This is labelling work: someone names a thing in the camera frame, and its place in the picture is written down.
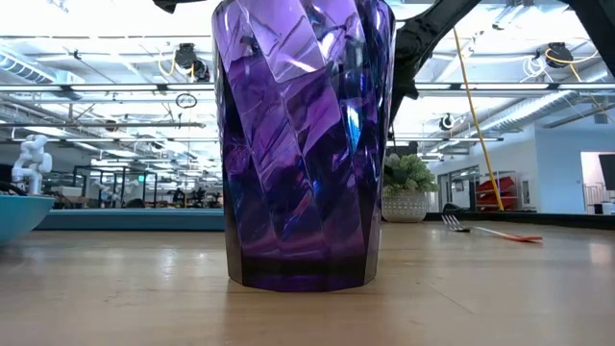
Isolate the red storage shelf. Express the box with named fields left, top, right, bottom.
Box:
left=475, top=175, right=523, bottom=211

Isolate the black wall screen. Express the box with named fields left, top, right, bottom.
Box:
left=598, top=153, right=615, bottom=192

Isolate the blue round plate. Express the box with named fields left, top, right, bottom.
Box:
left=0, top=193, right=56, bottom=245

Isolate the fork with orange handle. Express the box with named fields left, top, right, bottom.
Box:
left=440, top=213, right=544, bottom=243

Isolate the black background monitor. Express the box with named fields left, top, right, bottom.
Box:
left=386, top=141, right=419, bottom=158

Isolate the black aluminium table frame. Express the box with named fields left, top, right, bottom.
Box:
left=422, top=210, right=615, bottom=231

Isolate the green succulent in white pot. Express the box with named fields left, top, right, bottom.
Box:
left=381, top=153, right=439, bottom=224

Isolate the yellow hanging cable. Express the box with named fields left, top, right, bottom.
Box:
left=451, top=26, right=504, bottom=211

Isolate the black hanging cable loop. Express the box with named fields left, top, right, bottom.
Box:
left=175, top=92, right=199, bottom=110

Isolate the purple faceted plastic cup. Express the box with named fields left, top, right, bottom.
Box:
left=211, top=0, right=397, bottom=293

